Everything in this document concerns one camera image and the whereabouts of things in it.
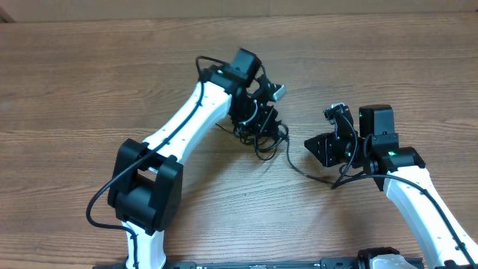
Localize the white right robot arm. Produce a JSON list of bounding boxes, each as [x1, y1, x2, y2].
[[304, 103, 477, 268]]

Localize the black USB cable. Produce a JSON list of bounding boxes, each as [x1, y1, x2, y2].
[[284, 137, 337, 185], [214, 121, 291, 161]]

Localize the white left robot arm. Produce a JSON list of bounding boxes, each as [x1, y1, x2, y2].
[[108, 49, 287, 268]]

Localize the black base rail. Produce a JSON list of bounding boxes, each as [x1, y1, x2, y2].
[[93, 246, 425, 269]]

